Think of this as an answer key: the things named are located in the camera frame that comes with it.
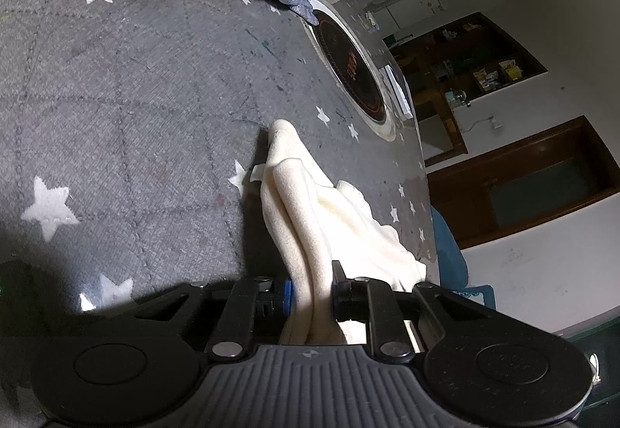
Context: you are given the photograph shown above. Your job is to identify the cream pants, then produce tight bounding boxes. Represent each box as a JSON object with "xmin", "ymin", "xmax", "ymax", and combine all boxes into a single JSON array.
[{"xmin": 249, "ymin": 119, "xmax": 428, "ymax": 345}]

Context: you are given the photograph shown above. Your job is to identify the dark wooden glass-panel door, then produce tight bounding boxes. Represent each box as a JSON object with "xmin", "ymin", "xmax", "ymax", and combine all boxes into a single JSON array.
[{"xmin": 426, "ymin": 115, "xmax": 620, "ymax": 250}]

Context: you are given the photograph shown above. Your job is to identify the round black induction hotplate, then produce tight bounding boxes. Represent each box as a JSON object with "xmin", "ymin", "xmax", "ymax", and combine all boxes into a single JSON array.
[{"xmin": 301, "ymin": 0, "xmax": 403, "ymax": 143}]

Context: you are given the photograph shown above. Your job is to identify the dark wooden display shelf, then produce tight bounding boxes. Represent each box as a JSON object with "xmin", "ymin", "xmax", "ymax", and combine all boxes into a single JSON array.
[{"xmin": 387, "ymin": 11, "xmax": 549, "ymax": 119}]

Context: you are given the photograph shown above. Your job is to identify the white remote control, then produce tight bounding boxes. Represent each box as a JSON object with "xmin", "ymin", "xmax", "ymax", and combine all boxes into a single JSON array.
[{"xmin": 382, "ymin": 64, "xmax": 415, "ymax": 120}]

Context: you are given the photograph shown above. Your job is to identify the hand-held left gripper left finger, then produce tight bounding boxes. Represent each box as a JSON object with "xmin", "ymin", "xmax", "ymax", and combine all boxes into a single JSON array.
[{"xmin": 130, "ymin": 276, "xmax": 294, "ymax": 364}]

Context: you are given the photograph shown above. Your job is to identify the white refrigerator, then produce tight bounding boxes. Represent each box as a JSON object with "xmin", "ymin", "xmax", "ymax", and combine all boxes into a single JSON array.
[{"xmin": 368, "ymin": 0, "xmax": 446, "ymax": 32}]

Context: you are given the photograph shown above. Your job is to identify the blue chair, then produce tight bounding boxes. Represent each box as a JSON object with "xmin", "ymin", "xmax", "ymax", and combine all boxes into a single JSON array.
[{"xmin": 430, "ymin": 207, "xmax": 496, "ymax": 309}]

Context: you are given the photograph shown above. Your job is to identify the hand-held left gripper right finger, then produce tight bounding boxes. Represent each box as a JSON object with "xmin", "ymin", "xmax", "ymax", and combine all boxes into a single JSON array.
[{"xmin": 331, "ymin": 260, "xmax": 491, "ymax": 364}]

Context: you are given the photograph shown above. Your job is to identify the grey star-printed table mat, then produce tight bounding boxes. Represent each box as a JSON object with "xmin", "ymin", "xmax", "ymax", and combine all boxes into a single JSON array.
[{"xmin": 0, "ymin": 0, "xmax": 441, "ymax": 346}]

